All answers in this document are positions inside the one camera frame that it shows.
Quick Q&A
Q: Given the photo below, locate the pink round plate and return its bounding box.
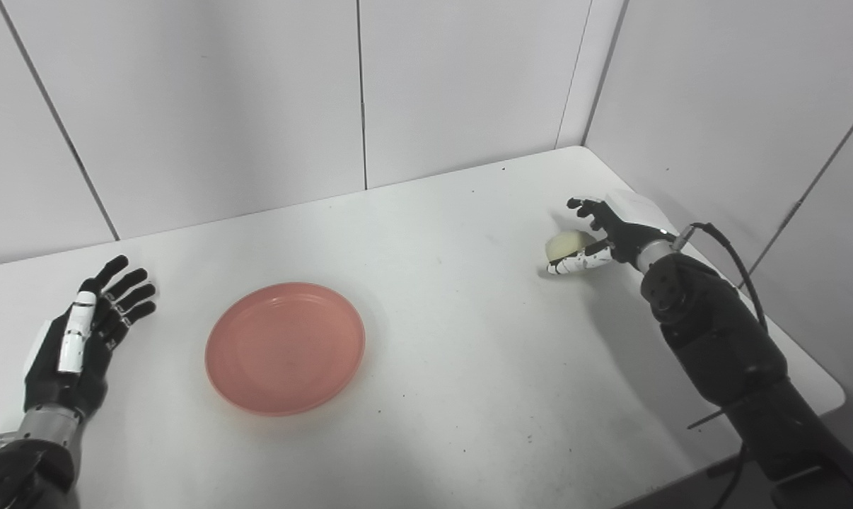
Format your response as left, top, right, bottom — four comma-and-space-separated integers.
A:
204, 281, 367, 417

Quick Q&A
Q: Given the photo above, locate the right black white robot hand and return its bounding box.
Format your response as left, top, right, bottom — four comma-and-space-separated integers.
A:
545, 189, 679, 277

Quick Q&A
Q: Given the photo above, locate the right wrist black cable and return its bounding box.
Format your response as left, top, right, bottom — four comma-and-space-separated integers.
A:
673, 221, 771, 334

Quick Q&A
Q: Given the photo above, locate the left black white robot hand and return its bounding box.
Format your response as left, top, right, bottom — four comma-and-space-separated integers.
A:
22, 254, 158, 422

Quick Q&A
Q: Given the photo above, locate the cream steamed bun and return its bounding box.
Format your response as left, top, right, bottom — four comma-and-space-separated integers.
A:
545, 229, 598, 264

